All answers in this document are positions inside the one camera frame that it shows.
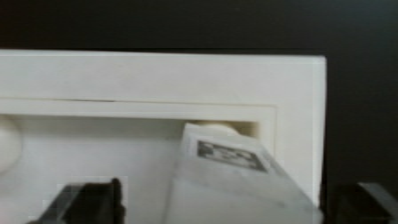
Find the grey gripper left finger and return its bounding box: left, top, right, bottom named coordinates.
left=27, top=178, right=126, bottom=224

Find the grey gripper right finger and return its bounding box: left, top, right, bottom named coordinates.
left=334, top=182, right=398, bottom=224

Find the white table leg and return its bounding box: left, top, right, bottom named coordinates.
left=164, top=123, right=323, bottom=224

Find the white square tabletop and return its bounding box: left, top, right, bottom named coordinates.
left=0, top=50, right=325, bottom=224

